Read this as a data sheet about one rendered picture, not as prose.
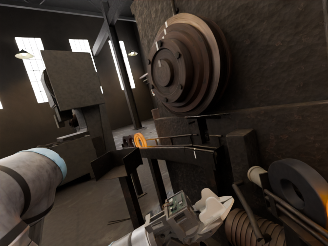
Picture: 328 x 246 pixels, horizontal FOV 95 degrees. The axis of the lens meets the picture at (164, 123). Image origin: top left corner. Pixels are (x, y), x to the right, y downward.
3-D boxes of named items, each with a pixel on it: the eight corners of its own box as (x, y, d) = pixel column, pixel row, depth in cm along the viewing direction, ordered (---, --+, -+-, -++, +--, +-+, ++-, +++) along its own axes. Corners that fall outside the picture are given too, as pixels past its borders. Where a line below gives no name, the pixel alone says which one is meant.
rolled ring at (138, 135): (132, 137, 148) (134, 136, 150) (139, 154, 145) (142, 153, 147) (137, 130, 133) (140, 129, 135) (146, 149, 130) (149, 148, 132)
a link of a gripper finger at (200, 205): (223, 182, 36) (190, 202, 36) (235, 202, 36) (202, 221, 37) (218, 176, 39) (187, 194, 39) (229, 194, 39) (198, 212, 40)
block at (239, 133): (246, 176, 71) (237, 127, 67) (265, 180, 64) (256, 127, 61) (234, 187, 65) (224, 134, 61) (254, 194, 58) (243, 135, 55)
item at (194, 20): (169, 117, 100) (151, 44, 93) (238, 111, 61) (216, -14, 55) (161, 120, 96) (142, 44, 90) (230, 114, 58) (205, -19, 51)
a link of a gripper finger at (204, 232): (222, 221, 32) (187, 242, 32) (226, 227, 32) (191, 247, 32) (214, 206, 37) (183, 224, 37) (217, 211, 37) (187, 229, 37)
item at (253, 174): (265, 180, 53) (261, 163, 53) (286, 193, 44) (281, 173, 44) (249, 184, 53) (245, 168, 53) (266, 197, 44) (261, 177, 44)
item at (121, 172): (133, 230, 128) (109, 151, 118) (162, 232, 119) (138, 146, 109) (120, 255, 109) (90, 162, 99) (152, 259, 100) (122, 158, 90)
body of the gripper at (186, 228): (190, 207, 32) (142, 235, 32) (209, 237, 33) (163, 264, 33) (184, 187, 40) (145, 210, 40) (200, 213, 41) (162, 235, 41)
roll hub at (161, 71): (161, 105, 85) (149, 54, 81) (199, 96, 62) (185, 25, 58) (153, 107, 82) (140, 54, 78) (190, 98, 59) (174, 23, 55)
